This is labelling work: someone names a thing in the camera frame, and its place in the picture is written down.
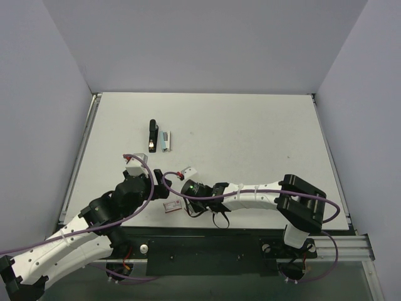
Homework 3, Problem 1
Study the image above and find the black stapler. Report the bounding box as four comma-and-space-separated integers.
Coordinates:
148, 119, 159, 153

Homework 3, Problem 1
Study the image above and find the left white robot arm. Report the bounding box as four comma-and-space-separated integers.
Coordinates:
1, 169, 172, 300

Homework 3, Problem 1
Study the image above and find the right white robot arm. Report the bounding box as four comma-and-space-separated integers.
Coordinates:
180, 174, 326, 256

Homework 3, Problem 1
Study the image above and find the red white staple box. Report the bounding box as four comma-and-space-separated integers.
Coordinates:
163, 200, 182, 213

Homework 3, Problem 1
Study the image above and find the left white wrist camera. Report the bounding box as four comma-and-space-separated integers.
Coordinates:
123, 154, 148, 176

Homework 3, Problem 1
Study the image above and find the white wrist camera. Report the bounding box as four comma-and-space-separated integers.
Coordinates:
180, 166, 199, 182
123, 154, 148, 176

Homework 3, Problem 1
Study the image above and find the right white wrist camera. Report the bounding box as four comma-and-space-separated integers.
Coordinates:
180, 166, 199, 182

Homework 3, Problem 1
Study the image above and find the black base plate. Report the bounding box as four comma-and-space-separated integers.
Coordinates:
103, 226, 317, 277

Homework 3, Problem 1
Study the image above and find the aluminium rail frame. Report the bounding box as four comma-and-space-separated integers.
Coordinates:
312, 235, 375, 261

